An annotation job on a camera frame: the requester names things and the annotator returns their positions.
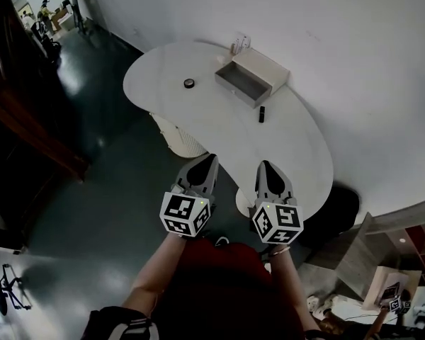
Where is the black wheeled chair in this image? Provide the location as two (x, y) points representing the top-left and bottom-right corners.
(31, 21), (62, 63)

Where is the person's left forearm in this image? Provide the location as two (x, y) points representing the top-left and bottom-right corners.
(122, 232), (187, 311)

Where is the round black stool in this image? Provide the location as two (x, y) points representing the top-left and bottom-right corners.
(302, 186), (361, 247)

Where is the white oval table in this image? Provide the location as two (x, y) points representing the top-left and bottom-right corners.
(123, 40), (334, 222)

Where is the black tripod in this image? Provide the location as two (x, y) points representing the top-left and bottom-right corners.
(0, 263), (33, 317)

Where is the dark wooden staircase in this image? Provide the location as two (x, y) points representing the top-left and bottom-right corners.
(0, 0), (91, 254)

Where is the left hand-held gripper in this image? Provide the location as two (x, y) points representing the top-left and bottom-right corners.
(159, 153), (220, 239)

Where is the person's red skirt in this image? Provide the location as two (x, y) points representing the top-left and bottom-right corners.
(152, 241), (305, 340)

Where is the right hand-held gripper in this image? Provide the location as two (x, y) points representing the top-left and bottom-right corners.
(251, 160), (304, 244)

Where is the white cardboard box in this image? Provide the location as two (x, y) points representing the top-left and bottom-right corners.
(363, 266), (410, 311)

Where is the white drawer box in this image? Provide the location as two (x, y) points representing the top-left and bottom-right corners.
(214, 47), (291, 110)

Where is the person's right forearm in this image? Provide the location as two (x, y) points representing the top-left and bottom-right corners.
(268, 246), (315, 332)

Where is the person's black white-striped garment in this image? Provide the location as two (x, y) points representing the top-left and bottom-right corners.
(81, 306), (160, 340)

